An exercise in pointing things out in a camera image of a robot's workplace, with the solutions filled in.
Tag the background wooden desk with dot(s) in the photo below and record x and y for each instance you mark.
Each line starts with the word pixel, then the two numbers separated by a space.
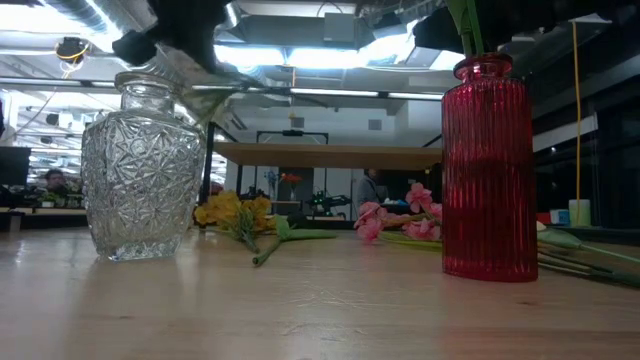
pixel 50 211

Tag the red ribbed glass vase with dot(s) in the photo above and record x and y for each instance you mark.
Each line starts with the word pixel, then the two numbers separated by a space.
pixel 490 175

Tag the background orange flower bouquet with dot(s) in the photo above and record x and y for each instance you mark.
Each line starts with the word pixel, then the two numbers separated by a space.
pixel 291 178

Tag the red artificial tulip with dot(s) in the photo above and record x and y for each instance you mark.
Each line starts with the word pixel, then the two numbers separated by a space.
pixel 457 15

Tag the cream artificial tulip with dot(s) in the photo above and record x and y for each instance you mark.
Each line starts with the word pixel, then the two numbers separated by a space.
pixel 560 239

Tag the pale green cylinder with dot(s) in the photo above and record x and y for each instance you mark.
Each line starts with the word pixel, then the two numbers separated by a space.
pixel 580 212

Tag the yellow artificial flower bunch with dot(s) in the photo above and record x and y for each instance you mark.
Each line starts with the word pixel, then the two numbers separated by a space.
pixel 220 207

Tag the pink artificial tulip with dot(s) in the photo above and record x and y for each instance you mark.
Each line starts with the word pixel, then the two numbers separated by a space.
pixel 477 35

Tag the background black robot arm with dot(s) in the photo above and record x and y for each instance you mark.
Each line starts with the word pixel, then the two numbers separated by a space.
pixel 325 200

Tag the wooden shelf with black legs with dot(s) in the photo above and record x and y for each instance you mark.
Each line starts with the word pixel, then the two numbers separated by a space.
pixel 320 156

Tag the black monitor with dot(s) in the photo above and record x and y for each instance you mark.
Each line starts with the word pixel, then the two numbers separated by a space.
pixel 15 165

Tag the pink artificial blossom spray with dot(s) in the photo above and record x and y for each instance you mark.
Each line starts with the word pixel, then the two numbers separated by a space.
pixel 420 197

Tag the white artificial blossom spray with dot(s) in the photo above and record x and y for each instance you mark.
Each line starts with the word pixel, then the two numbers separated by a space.
pixel 210 95

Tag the red box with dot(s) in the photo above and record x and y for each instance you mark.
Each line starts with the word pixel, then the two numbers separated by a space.
pixel 545 218

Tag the grey square wall vent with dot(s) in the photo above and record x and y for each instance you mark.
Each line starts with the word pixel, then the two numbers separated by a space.
pixel 297 123
pixel 375 124

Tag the blue box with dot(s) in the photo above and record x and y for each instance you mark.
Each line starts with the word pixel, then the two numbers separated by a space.
pixel 564 217

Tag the background black gantry frame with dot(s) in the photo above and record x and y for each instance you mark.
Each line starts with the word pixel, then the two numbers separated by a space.
pixel 292 133

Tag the person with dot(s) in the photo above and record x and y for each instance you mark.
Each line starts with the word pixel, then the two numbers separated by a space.
pixel 369 192
pixel 55 180

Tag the clear cut-glass vase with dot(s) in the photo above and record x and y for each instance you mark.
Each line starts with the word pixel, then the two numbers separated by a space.
pixel 142 190

